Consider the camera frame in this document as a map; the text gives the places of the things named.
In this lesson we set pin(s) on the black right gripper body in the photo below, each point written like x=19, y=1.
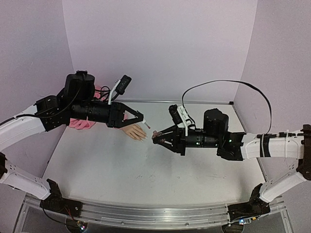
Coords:
x=181, y=141

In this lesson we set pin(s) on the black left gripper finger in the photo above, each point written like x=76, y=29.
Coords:
x=133, y=112
x=128, y=122

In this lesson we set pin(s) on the nail polish brush cap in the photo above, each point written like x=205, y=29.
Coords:
x=146, y=124

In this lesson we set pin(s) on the pink sleeve cloth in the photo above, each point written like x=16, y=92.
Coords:
x=101, y=93

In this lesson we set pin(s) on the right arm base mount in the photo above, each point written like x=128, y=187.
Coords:
x=255, y=207

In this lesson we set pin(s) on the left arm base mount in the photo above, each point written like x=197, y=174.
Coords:
x=55, y=202

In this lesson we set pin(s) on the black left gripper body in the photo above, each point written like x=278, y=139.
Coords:
x=82, y=111

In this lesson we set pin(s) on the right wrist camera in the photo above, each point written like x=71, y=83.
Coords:
x=181, y=118

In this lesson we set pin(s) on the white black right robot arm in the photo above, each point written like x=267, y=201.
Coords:
x=241, y=146

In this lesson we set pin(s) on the nail polish bottle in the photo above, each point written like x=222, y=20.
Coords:
x=157, y=137

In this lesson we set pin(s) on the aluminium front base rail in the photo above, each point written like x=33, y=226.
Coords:
x=160, y=218

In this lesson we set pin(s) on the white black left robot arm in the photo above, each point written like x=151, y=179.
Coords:
x=75, y=100

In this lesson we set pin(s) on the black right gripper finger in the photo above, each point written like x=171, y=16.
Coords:
x=170, y=146
x=171, y=129

